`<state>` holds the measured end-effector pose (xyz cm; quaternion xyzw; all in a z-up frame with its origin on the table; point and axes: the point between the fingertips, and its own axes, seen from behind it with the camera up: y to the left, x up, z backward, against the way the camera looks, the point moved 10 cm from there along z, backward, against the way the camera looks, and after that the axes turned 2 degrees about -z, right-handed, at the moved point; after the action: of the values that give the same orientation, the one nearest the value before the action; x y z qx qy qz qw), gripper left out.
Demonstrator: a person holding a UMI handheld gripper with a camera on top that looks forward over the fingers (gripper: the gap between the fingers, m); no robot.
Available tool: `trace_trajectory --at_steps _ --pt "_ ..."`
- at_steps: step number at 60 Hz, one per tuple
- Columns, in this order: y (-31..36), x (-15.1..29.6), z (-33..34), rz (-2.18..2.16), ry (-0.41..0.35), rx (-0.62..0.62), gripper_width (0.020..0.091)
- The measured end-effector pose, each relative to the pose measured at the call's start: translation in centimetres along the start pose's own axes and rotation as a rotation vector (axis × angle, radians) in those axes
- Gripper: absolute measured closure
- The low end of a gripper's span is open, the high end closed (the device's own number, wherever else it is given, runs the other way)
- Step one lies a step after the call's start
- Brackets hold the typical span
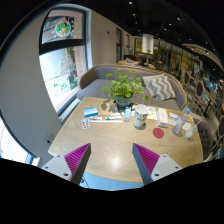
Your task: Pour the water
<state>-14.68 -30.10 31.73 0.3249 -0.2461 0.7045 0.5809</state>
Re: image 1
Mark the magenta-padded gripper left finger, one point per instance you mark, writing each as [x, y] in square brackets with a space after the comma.
[60, 165]

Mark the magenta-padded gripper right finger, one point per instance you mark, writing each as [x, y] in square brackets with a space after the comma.
[163, 165]

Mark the clear blue-capped water bottle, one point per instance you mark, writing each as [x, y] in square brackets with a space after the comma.
[180, 124]

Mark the flat round red coaster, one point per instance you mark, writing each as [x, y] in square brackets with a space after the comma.
[158, 133]

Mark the small white blue packet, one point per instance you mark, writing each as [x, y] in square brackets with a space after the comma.
[173, 118]

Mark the pill blister pack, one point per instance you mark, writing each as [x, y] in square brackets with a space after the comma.
[85, 123]

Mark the printed menu sheet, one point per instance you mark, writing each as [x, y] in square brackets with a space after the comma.
[152, 113]

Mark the white mug with black lettering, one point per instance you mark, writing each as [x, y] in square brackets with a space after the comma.
[140, 116]

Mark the flat blue white box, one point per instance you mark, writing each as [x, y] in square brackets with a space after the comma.
[90, 111]

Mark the small blue white carton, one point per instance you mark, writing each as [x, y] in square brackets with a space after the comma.
[127, 114]

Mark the white green tube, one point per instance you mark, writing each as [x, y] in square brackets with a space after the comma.
[114, 117]

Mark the grey white chevron cushion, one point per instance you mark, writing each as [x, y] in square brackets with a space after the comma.
[160, 87]

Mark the group of dining chairs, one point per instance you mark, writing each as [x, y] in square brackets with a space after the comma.
[200, 90]

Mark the green potted plant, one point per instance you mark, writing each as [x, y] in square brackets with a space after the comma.
[123, 88]

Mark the grey curved sofa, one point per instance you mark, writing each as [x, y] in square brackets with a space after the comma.
[96, 85]

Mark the window with festive decals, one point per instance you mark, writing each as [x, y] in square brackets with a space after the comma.
[61, 70]

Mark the person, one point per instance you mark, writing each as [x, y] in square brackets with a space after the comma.
[142, 60]

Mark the group of ceiling spotlights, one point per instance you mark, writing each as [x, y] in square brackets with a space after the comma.
[170, 24]

